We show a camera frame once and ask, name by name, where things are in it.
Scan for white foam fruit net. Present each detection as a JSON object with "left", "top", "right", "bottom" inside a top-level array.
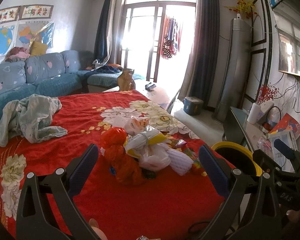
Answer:
[{"left": 166, "top": 148, "right": 193, "bottom": 176}]

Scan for orange red plastic bag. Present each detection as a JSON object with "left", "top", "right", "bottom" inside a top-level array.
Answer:
[{"left": 101, "top": 127, "right": 144, "bottom": 185}]

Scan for white yellow plastic bag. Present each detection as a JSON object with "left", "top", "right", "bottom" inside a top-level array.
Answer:
[{"left": 124, "top": 125, "right": 171, "bottom": 159}]

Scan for white orange printed plastic bag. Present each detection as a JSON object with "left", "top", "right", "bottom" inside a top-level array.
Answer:
[{"left": 123, "top": 116, "right": 150, "bottom": 135}]

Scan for yellow rimmed black trash bin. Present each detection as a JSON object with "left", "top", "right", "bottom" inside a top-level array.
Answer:
[{"left": 212, "top": 141, "right": 263, "bottom": 176}]

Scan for person's right hand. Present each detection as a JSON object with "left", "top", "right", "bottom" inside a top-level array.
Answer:
[{"left": 286, "top": 210, "right": 300, "bottom": 224}]

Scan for person's left hand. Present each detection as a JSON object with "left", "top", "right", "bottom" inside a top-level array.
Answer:
[{"left": 89, "top": 218, "right": 107, "bottom": 240}]

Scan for white blue printed box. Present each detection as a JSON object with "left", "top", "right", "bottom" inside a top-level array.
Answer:
[{"left": 268, "top": 131, "right": 298, "bottom": 172}]

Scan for red picture book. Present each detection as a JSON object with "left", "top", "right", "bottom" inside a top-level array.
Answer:
[{"left": 269, "top": 113, "right": 300, "bottom": 140}]

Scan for white paper towel roll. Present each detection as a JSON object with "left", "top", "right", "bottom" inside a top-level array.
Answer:
[{"left": 247, "top": 103, "right": 261, "bottom": 124}]

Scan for glass top tv console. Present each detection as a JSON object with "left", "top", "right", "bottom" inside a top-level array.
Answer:
[{"left": 222, "top": 107, "right": 266, "bottom": 152}]

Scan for red floral blanket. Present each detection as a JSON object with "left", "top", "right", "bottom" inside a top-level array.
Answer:
[{"left": 0, "top": 91, "right": 224, "bottom": 239}]

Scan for red berry decoration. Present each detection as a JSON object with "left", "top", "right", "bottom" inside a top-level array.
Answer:
[{"left": 256, "top": 85, "right": 279, "bottom": 105}]

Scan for grey standing air conditioner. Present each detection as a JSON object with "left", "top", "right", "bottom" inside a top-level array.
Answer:
[{"left": 213, "top": 16, "right": 251, "bottom": 122}]

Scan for crumpled light green cloth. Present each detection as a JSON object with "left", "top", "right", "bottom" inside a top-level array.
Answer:
[{"left": 0, "top": 94, "right": 68, "bottom": 147}]

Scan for blue storage box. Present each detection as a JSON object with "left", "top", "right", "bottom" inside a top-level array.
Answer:
[{"left": 183, "top": 96, "right": 203, "bottom": 116}]

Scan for dark right curtain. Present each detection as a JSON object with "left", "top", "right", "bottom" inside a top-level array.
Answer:
[{"left": 179, "top": 0, "right": 220, "bottom": 109}]

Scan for dark coffee table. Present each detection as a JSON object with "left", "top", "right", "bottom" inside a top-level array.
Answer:
[{"left": 102, "top": 78, "right": 182, "bottom": 113}]

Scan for blue heart pattern sofa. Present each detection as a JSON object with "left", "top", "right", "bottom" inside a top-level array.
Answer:
[{"left": 0, "top": 50, "right": 122, "bottom": 119}]

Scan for small dark toy on table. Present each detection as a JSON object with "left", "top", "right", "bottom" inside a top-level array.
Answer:
[{"left": 145, "top": 82, "right": 156, "bottom": 91}]

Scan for yellow artificial flowers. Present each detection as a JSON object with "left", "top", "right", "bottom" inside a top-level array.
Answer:
[{"left": 224, "top": 0, "right": 258, "bottom": 20}]

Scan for brown paper bag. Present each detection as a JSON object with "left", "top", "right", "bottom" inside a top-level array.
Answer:
[{"left": 117, "top": 68, "right": 136, "bottom": 91}]

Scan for pink clothes pile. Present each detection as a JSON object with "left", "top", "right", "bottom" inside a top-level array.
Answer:
[{"left": 5, "top": 47, "right": 30, "bottom": 62}]

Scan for hanging colourful laundry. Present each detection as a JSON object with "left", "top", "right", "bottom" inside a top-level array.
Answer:
[{"left": 160, "top": 16, "right": 183, "bottom": 59}]

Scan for yellow cushion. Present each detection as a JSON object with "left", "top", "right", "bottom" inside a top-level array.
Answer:
[{"left": 30, "top": 41, "right": 48, "bottom": 57}]

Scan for world map poster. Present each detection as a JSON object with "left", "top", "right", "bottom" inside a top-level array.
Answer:
[{"left": 0, "top": 25, "right": 15, "bottom": 58}]

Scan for dark blue left curtain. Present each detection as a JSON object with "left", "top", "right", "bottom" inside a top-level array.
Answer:
[{"left": 94, "top": 0, "right": 111, "bottom": 67}]

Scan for china map poster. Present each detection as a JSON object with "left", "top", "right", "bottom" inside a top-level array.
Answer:
[{"left": 15, "top": 21, "right": 55, "bottom": 48}]

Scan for framed calligraphy picture left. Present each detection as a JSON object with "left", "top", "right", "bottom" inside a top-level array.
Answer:
[{"left": 0, "top": 6, "right": 21, "bottom": 24}]

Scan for framed calligraphy picture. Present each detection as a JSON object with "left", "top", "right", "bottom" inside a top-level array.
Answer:
[
  {"left": 0, "top": 6, "right": 21, "bottom": 24},
  {"left": 19, "top": 4, "right": 54, "bottom": 20}
]

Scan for framed calligraphy picture right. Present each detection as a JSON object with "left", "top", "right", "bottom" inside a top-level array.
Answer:
[{"left": 19, "top": 4, "right": 54, "bottom": 20}]

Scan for wall mounted television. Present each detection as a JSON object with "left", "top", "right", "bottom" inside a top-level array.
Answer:
[{"left": 274, "top": 0, "right": 300, "bottom": 77}]

